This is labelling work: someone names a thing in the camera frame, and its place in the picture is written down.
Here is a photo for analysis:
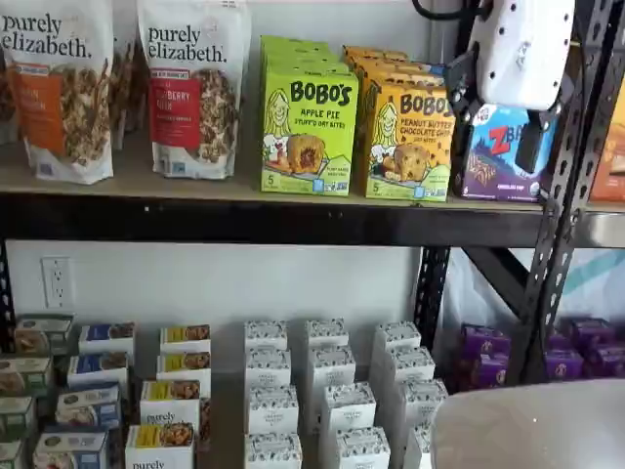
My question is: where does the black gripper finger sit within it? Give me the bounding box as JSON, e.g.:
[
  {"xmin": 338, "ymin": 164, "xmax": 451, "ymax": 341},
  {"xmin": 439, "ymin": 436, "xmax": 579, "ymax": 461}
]
[{"xmin": 515, "ymin": 105, "xmax": 562, "ymax": 173}]

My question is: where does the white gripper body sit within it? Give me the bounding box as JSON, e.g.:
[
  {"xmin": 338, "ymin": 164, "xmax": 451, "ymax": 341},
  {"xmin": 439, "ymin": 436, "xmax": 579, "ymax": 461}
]
[{"xmin": 468, "ymin": 0, "xmax": 578, "ymax": 112}]

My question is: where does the green Bobos apple pie box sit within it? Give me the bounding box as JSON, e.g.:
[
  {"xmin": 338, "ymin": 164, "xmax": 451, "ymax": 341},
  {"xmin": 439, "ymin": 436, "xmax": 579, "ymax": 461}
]
[
  {"xmin": 263, "ymin": 59, "xmax": 355, "ymax": 79},
  {"xmin": 261, "ymin": 47, "xmax": 343, "ymax": 64},
  {"xmin": 259, "ymin": 33, "xmax": 331, "ymax": 53},
  {"xmin": 257, "ymin": 63, "xmax": 361, "ymax": 197}
]

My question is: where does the blue purple ZBar box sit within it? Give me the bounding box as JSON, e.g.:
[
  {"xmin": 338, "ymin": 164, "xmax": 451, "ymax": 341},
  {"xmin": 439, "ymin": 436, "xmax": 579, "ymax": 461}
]
[{"xmin": 451, "ymin": 100, "xmax": 561, "ymax": 202}]

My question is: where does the orange snack box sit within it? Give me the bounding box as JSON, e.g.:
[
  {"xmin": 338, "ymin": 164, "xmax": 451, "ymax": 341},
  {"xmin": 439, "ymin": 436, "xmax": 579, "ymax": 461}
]
[{"xmin": 588, "ymin": 85, "xmax": 625, "ymax": 204}]

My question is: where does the black metal shelf rack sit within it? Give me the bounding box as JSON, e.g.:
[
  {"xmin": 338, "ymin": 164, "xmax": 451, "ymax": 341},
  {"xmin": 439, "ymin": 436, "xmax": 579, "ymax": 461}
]
[
  {"xmin": 0, "ymin": 0, "xmax": 611, "ymax": 392},
  {"xmin": 546, "ymin": 0, "xmax": 625, "ymax": 333}
]

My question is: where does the yellow Bobos peanut butter box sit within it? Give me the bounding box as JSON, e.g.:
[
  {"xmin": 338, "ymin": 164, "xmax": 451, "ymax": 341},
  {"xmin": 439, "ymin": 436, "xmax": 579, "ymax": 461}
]
[
  {"xmin": 347, "ymin": 56, "xmax": 436, "ymax": 73},
  {"xmin": 355, "ymin": 66, "xmax": 448, "ymax": 92},
  {"xmin": 341, "ymin": 44, "xmax": 410, "ymax": 61},
  {"xmin": 363, "ymin": 77, "xmax": 457, "ymax": 203}
]

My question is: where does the purple snack box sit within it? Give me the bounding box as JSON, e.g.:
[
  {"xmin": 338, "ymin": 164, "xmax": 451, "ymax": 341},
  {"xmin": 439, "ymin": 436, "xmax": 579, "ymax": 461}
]
[
  {"xmin": 457, "ymin": 352, "xmax": 510, "ymax": 393},
  {"xmin": 543, "ymin": 347, "xmax": 586, "ymax": 383},
  {"xmin": 584, "ymin": 343, "xmax": 625, "ymax": 381},
  {"xmin": 569, "ymin": 317, "xmax": 617, "ymax": 349},
  {"xmin": 460, "ymin": 322, "xmax": 513, "ymax": 359}
]

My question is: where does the brown wooden shelf board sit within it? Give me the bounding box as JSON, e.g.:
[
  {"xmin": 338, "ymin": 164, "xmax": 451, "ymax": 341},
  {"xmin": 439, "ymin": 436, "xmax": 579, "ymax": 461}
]
[{"xmin": 0, "ymin": 129, "xmax": 553, "ymax": 214}]

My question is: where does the yellow label granola box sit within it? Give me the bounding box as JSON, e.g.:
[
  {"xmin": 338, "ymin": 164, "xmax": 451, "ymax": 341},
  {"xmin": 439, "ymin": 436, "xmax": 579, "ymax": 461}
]
[
  {"xmin": 155, "ymin": 350, "xmax": 213, "ymax": 383},
  {"xmin": 124, "ymin": 422, "xmax": 197, "ymax": 469},
  {"xmin": 140, "ymin": 379, "xmax": 202, "ymax": 427},
  {"xmin": 159, "ymin": 323, "xmax": 213, "ymax": 355}
]

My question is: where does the blue label oatmeal box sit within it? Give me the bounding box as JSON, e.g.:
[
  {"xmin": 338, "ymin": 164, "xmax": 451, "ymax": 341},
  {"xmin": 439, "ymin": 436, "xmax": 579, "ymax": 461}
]
[
  {"xmin": 65, "ymin": 351, "xmax": 131, "ymax": 392},
  {"xmin": 55, "ymin": 382, "xmax": 122, "ymax": 432},
  {"xmin": 77, "ymin": 320, "xmax": 137, "ymax": 356},
  {"xmin": 31, "ymin": 429, "xmax": 110, "ymax": 469}
]

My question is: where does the green label oatmeal box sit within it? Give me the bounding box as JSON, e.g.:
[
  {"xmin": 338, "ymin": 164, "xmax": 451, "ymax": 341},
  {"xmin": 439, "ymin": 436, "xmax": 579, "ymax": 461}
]
[
  {"xmin": 0, "ymin": 439, "xmax": 26, "ymax": 469},
  {"xmin": 0, "ymin": 395, "xmax": 39, "ymax": 441},
  {"xmin": 13, "ymin": 314, "xmax": 75, "ymax": 354},
  {"xmin": 0, "ymin": 357, "xmax": 55, "ymax": 398}
]

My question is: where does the clear plastic sheet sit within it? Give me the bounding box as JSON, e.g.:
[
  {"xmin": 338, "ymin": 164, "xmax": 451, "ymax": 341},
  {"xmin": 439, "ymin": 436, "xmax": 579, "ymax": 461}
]
[{"xmin": 446, "ymin": 246, "xmax": 625, "ymax": 338}]

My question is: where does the white patterned carton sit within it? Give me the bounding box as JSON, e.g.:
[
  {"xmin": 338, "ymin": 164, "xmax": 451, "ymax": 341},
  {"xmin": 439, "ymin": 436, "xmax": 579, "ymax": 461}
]
[
  {"xmin": 405, "ymin": 422, "xmax": 438, "ymax": 469},
  {"xmin": 319, "ymin": 381, "xmax": 378, "ymax": 431},
  {"xmin": 247, "ymin": 384, "xmax": 301, "ymax": 435},
  {"xmin": 244, "ymin": 346, "xmax": 293, "ymax": 388},
  {"xmin": 334, "ymin": 426, "xmax": 392, "ymax": 469},
  {"xmin": 304, "ymin": 318, "xmax": 350, "ymax": 349},
  {"xmin": 243, "ymin": 320, "xmax": 289, "ymax": 351},
  {"xmin": 307, "ymin": 344, "xmax": 357, "ymax": 387},
  {"xmin": 373, "ymin": 320, "xmax": 423, "ymax": 351},
  {"xmin": 386, "ymin": 345, "xmax": 437, "ymax": 383},
  {"xmin": 396, "ymin": 377, "xmax": 449, "ymax": 427},
  {"xmin": 243, "ymin": 431, "xmax": 304, "ymax": 469}
]

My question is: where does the granola bag red label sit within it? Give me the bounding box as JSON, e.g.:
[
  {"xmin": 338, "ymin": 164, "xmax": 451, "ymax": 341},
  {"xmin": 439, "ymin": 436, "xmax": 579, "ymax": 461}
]
[{"xmin": 137, "ymin": 0, "xmax": 254, "ymax": 180}]

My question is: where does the white granola bag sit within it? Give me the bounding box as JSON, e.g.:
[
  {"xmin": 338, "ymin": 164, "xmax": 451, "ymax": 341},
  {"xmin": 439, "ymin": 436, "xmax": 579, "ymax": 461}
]
[
  {"xmin": 110, "ymin": 28, "xmax": 143, "ymax": 150},
  {"xmin": 0, "ymin": 53, "xmax": 21, "ymax": 146}
]

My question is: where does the granola bag orange label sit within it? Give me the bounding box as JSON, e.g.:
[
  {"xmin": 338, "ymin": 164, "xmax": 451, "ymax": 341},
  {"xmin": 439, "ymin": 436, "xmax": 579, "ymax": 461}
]
[{"xmin": 0, "ymin": 0, "xmax": 115, "ymax": 186}]

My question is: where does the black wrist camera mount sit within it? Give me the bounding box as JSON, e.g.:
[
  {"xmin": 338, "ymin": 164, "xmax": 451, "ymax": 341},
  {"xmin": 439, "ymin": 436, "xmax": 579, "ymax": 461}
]
[{"xmin": 444, "ymin": 48, "xmax": 489, "ymax": 131}]

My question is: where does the black cable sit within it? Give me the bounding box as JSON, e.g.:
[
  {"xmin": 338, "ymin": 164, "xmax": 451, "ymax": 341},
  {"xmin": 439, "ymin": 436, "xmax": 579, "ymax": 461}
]
[{"xmin": 411, "ymin": 0, "xmax": 490, "ymax": 23}]

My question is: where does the white wall outlet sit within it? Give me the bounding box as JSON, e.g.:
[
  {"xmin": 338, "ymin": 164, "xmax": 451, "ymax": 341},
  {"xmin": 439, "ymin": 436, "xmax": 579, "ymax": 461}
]
[{"xmin": 40, "ymin": 256, "xmax": 75, "ymax": 307}]

